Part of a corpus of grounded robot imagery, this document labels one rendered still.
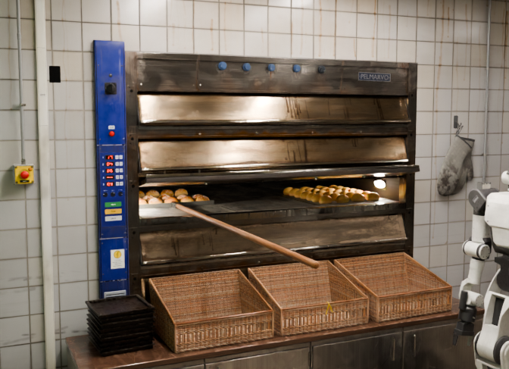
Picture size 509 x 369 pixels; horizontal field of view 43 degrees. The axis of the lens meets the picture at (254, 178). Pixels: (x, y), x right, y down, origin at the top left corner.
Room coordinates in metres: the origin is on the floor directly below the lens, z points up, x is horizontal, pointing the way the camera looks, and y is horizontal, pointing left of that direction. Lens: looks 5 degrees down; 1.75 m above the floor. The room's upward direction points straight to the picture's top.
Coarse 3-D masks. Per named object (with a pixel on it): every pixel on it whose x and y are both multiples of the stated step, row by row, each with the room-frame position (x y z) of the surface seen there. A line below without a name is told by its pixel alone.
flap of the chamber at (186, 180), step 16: (208, 176) 3.54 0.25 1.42; (224, 176) 3.58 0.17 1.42; (240, 176) 3.62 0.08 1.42; (256, 176) 3.65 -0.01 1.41; (272, 176) 3.69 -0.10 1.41; (288, 176) 3.73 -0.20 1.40; (304, 176) 3.78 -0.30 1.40; (320, 176) 3.85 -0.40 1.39; (336, 176) 3.94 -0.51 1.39; (352, 176) 4.03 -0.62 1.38; (368, 176) 4.13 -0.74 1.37; (384, 176) 4.23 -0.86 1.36
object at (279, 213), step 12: (360, 204) 4.17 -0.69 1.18; (372, 204) 4.17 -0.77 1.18; (384, 204) 4.18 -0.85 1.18; (396, 204) 4.22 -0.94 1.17; (180, 216) 3.66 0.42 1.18; (192, 216) 3.66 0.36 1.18; (216, 216) 3.71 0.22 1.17; (228, 216) 3.74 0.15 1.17; (240, 216) 3.77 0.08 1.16; (252, 216) 3.80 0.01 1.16; (264, 216) 3.84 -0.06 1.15; (276, 216) 3.87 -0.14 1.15; (288, 216) 3.90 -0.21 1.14
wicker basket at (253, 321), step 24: (168, 288) 3.54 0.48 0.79; (192, 288) 3.60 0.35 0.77; (240, 288) 3.71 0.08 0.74; (168, 312) 3.19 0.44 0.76; (192, 312) 3.56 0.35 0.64; (216, 312) 3.61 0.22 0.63; (240, 312) 3.67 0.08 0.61; (264, 312) 3.29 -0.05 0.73; (168, 336) 3.19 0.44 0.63; (192, 336) 3.13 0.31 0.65; (216, 336) 3.31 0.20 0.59; (240, 336) 3.24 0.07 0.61; (264, 336) 3.29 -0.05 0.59
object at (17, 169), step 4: (16, 164) 3.22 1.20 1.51; (20, 164) 3.22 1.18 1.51; (24, 164) 3.23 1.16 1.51; (28, 164) 3.23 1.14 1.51; (32, 164) 3.24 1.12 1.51; (16, 168) 3.21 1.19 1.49; (20, 168) 3.21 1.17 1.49; (24, 168) 3.22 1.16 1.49; (32, 168) 3.24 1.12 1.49; (16, 172) 3.21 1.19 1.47; (20, 172) 3.21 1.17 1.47; (28, 172) 3.23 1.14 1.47; (32, 172) 3.24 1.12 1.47; (16, 176) 3.21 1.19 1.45; (32, 176) 3.24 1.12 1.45; (16, 180) 3.21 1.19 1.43; (20, 180) 3.21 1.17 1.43; (24, 180) 3.22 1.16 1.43; (28, 180) 3.23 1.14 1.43; (32, 180) 3.24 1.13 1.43; (16, 184) 3.21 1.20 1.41; (20, 184) 3.22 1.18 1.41
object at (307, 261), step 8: (184, 208) 3.81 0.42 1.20; (200, 216) 3.55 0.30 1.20; (208, 216) 3.48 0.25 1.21; (216, 224) 3.33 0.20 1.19; (224, 224) 3.24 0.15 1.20; (232, 232) 3.14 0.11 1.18; (240, 232) 3.05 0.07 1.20; (256, 240) 2.88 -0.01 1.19; (264, 240) 2.82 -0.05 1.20; (272, 248) 2.73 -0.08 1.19; (280, 248) 2.67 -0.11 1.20; (288, 256) 2.60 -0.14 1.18; (296, 256) 2.53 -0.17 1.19; (304, 256) 2.50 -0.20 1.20; (312, 264) 2.41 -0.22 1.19
